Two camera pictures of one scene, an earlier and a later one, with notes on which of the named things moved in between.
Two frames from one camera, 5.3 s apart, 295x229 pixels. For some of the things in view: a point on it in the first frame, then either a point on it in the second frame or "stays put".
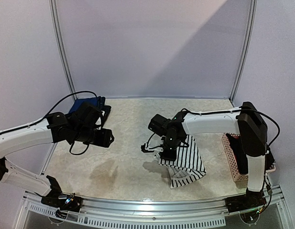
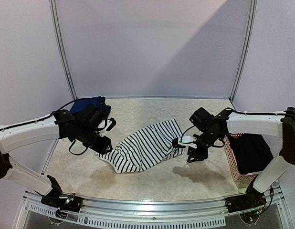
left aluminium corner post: [61, 46] stays put
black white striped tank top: [188, 165] to [144, 149]
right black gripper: [166, 154] to [198, 150]
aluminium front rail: [206, 211] stays put
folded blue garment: [99, 101] stays put
